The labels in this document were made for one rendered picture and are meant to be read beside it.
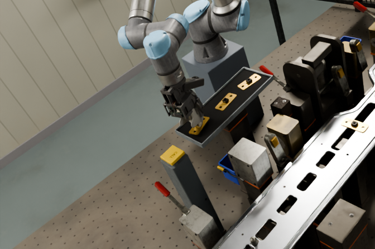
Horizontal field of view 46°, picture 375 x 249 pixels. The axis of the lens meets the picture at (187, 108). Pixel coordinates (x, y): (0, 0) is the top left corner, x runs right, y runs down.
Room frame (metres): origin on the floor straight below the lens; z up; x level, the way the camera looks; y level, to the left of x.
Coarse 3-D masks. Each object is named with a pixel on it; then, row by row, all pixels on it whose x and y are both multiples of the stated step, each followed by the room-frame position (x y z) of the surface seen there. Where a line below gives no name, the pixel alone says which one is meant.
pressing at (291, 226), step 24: (336, 120) 1.05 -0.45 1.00; (312, 144) 1.00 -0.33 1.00; (360, 144) 0.92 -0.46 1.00; (288, 168) 0.95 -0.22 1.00; (312, 168) 0.91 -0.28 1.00; (336, 168) 0.87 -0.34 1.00; (264, 192) 0.90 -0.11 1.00; (288, 192) 0.86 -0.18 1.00; (312, 192) 0.82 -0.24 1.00; (336, 192) 0.79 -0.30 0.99; (264, 216) 0.82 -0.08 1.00; (288, 216) 0.78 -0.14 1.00; (312, 216) 0.75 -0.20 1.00; (240, 240) 0.78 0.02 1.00; (264, 240) 0.74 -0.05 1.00; (288, 240) 0.71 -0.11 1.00
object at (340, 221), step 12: (336, 204) 0.73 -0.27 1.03; (348, 204) 0.72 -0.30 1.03; (336, 216) 0.70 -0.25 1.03; (348, 216) 0.68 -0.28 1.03; (360, 216) 0.67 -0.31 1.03; (324, 228) 0.68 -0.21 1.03; (336, 228) 0.66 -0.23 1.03; (348, 228) 0.65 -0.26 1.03; (360, 228) 0.66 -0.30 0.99; (324, 240) 0.67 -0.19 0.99; (336, 240) 0.63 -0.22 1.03; (348, 240) 0.63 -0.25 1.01; (360, 240) 0.66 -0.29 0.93
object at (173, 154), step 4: (172, 148) 1.09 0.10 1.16; (176, 148) 1.08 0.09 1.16; (168, 152) 1.08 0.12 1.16; (172, 152) 1.07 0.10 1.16; (176, 152) 1.06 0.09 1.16; (180, 152) 1.05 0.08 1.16; (184, 152) 1.05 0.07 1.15; (160, 156) 1.07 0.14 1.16; (164, 156) 1.07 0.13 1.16; (168, 156) 1.06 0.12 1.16; (172, 156) 1.05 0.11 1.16; (176, 156) 1.04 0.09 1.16; (180, 156) 1.04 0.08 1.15; (164, 160) 1.06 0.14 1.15; (168, 160) 1.04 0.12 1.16; (172, 160) 1.03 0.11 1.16; (176, 160) 1.03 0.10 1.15; (172, 164) 1.02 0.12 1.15
